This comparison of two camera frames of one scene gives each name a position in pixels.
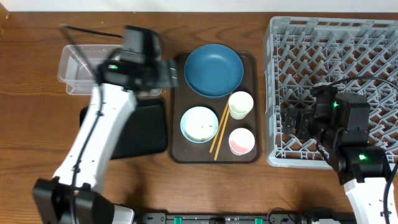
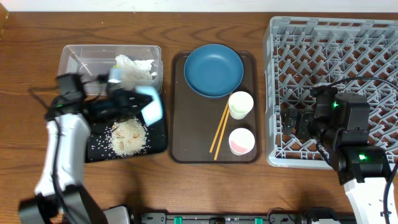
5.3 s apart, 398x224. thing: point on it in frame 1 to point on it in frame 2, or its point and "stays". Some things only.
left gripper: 170,73 to 125,100
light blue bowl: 199,124 to 154,111
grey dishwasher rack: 356,55 stays
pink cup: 241,140 stays
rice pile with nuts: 200,124 to 128,137
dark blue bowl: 214,71 stays
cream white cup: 240,104 stays
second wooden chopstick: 222,134 stays
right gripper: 305,116 stays
